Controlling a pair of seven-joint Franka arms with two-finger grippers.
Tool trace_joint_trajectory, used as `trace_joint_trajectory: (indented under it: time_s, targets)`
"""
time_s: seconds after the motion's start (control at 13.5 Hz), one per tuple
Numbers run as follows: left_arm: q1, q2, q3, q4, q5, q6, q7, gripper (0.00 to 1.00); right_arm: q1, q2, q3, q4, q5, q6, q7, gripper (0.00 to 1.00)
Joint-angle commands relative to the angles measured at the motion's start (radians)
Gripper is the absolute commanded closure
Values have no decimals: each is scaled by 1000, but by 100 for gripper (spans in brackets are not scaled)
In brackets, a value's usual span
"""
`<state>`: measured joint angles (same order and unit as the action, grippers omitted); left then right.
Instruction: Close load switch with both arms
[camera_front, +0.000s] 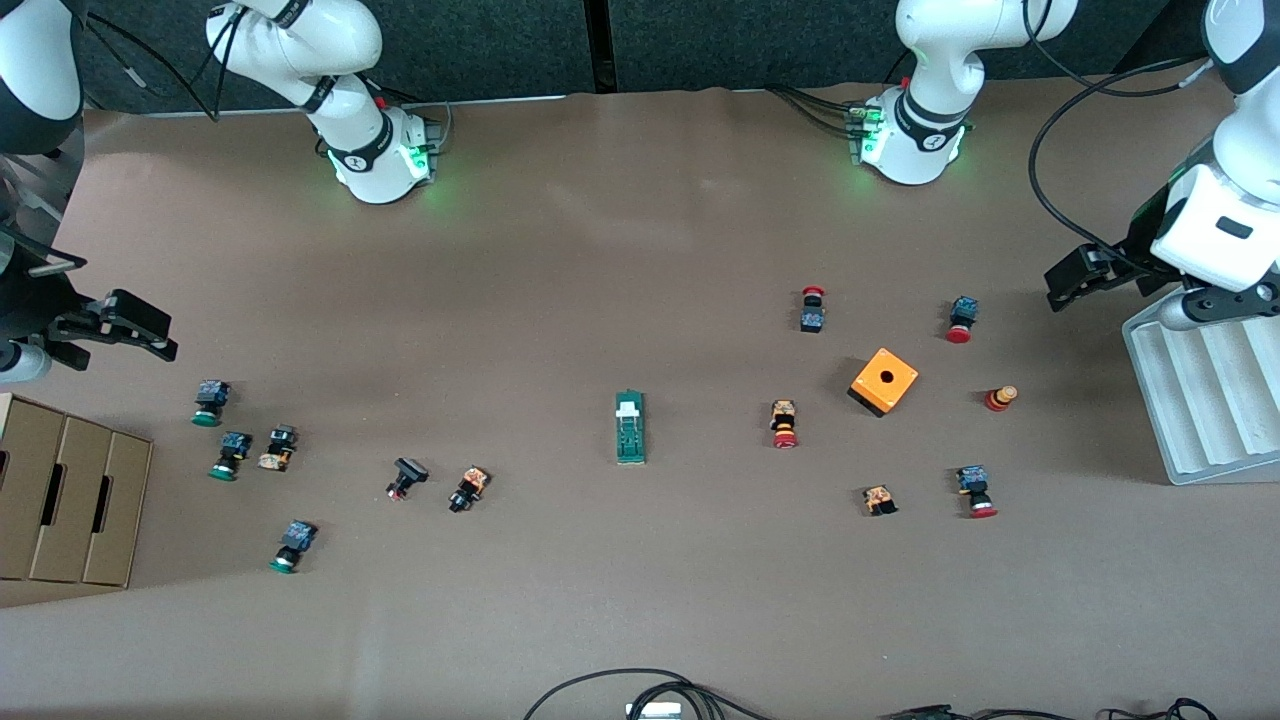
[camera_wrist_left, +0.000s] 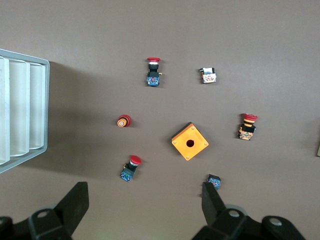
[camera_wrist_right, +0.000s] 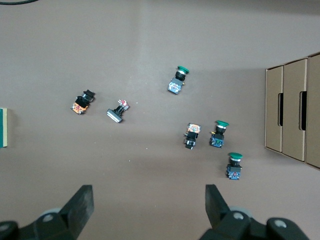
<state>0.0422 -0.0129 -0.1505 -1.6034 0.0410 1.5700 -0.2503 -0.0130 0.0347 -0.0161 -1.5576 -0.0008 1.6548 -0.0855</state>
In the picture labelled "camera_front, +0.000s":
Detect black pushbutton orange block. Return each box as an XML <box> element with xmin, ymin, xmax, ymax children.
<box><xmin>257</xmin><ymin>424</ymin><xmax>299</xmax><ymax>473</ymax></box>
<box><xmin>448</xmin><ymin>465</ymin><xmax>491</xmax><ymax>514</ymax></box>

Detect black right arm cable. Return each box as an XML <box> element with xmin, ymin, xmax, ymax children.
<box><xmin>85</xmin><ymin>5</ymin><xmax>246</xmax><ymax>123</ymax></box>

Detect black square pushbutton red terminals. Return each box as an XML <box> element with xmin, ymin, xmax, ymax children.
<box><xmin>385</xmin><ymin>457</ymin><xmax>430</xmax><ymax>502</ymax></box>

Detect black base cable bundle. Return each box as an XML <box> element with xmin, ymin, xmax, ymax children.
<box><xmin>768</xmin><ymin>85</ymin><xmax>863</xmax><ymax>141</ymax></box>

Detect brown paper table cover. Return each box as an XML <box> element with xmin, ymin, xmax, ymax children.
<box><xmin>0</xmin><ymin>75</ymin><xmax>1280</xmax><ymax>720</ymax></box>

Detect green mushroom pushbutton blue block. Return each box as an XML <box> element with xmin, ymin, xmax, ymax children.
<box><xmin>192</xmin><ymin>379</ymin><xmax>232</xmax><ymax>428</ymax></box>
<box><xmin>268</xmin><ymin>519</ymin><xmax>319</xmax><ymax>575</ymax></box>
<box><xmin>208</xmin><ymin>431</ymin><xmax>253</xmax><ymax>482</ymax></box>

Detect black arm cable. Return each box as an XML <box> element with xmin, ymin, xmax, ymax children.
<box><xmin>85</xmin><ymin>5</ymin><xmax>246</xmax><ymax>123</ymax></box>
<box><xmin>1020</xmin><ymin>0</ymin><xmax>1216</xmax><ymax>286</ymax></box>

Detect orange button enclosure box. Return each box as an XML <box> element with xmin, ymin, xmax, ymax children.
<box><xmin>847</xmin><ymin>347</ymin><xmax>920</xmax><ymax>419</ymax></box>

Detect black looped cable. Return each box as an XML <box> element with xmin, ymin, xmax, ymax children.
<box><xmin>522</xmin><ymin>667</ymin><xmax>776</xmax><ymax>720</ymax></box>

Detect grey metal rack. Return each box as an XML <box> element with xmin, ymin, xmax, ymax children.
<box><xmin>0</xmin><ymin>130</ymin><xmax>89</xmax><ymax>291</ymax></box>

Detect green load switch white handle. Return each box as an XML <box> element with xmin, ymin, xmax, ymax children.
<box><xmin>614</xmin><ymin>388</ymin><xmax>649</xmax><ymax>465</ymax></box>

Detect brown cardboard divider box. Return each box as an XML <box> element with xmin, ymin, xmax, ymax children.
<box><xmin>0</xmin><ymin>392</ymin><xmax>154</xmax><ymax>589</ymax></box>

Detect grey ridged tray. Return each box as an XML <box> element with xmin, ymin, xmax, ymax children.
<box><xmin>1121</xmin><ymin>295</ymin><xmax>1280</xmax><ymax>487</ymax></box>

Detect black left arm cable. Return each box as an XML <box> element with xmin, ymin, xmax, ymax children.
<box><xmin>1020</xmin><ymin>0</ymin><xmax>1216</xmax><ymax>286</ymax></box>

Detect black cable bundle green connector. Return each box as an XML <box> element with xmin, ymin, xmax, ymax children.
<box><xmin>878</xmin><ymin>697</ymin><xmax>1223</xmax><ymax>720</ymax></box>

